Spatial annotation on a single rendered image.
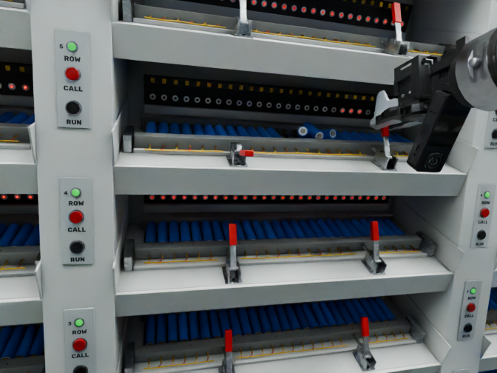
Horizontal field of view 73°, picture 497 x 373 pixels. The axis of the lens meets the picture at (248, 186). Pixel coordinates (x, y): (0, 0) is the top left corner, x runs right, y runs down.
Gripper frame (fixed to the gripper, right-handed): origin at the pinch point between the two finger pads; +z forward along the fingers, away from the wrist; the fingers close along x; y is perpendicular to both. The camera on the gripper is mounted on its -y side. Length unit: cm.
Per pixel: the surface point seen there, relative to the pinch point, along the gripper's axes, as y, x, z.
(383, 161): -6.4, 1.0, -2.1
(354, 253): -23.2, 2.5, 5.1
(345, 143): -2.6, 5.9, 2.1
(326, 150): -4.0, 9.3, 2.7
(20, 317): -29, 57, 2
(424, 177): -9.2, -6.9, -2.7
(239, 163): -7.2, 26.6, -2.3
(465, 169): -7.5, -15.6, -2.8
